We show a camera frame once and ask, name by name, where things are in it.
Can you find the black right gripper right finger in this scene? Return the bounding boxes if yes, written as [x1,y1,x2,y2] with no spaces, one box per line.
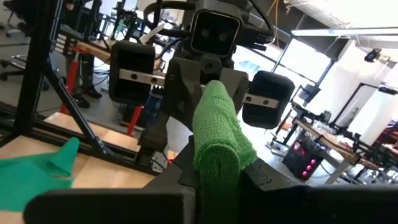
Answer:
[239,156,398,224]

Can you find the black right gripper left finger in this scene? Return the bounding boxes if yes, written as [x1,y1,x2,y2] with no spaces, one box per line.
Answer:
[22,136,200,224]

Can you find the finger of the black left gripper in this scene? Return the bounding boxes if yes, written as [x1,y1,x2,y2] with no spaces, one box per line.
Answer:
[221,67,250,114]
[137,57,205,174]

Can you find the green woven bandage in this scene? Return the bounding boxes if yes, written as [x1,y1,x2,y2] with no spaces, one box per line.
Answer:
[192,80,259,224]

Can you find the person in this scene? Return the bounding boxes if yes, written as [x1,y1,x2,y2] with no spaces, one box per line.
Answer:
[63,0,104,110]

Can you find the wooden desk red legs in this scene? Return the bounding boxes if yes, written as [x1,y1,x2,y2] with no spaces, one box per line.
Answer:
[74,39,165,71]

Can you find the red desk leg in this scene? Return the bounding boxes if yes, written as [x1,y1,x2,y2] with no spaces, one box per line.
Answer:
[125,105,144,137]
[59,57,80,115]

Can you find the wooden desk white legs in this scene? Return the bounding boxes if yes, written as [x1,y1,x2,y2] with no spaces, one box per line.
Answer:
[291,117,382,185]

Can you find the green flat elastic band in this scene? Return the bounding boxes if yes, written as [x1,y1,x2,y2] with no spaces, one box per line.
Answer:
[0,137,80,213]

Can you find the black office chair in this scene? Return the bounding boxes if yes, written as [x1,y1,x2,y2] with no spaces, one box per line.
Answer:
[0,54,30,82]

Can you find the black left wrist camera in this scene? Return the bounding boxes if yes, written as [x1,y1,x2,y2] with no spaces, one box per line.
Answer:
[189,8,244,59]

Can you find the black ceiling cable reel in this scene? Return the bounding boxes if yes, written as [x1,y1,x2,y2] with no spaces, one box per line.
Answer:
[363,47,383,63]

